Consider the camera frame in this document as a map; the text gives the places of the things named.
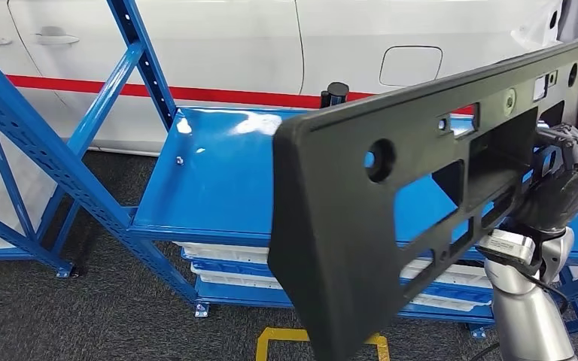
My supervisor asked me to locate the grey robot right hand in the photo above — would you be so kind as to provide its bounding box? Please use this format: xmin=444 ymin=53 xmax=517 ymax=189
xmin=510 ymin=123 xmax=578 ymax=235

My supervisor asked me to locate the yellow tape floor square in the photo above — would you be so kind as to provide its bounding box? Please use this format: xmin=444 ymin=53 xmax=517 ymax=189
xmin=254 ymin=327 xmax=391 ymax=361

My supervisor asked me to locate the black camera cable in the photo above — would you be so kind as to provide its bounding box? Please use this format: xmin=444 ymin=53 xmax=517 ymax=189
xmin=468 ymin=271 xmax=570 ymax=361

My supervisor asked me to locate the black stanchion post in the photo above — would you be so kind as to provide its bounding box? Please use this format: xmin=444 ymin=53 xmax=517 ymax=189
xmin=320 ymin=82 xmax=350 ymax=110

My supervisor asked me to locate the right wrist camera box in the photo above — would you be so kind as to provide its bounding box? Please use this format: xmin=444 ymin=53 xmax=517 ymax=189
xmin=476 ymin=229 xmax=544 ymax=275

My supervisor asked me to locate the black plastic plate bracket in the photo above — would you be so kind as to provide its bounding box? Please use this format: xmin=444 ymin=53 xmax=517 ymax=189
xmin=268 ymin=35 xmax=578 ymax=361

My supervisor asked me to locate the white car with red stripe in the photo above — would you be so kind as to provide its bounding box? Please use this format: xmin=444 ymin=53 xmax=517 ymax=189
xmin=0 ymin=0 xmax=578 ymax=156

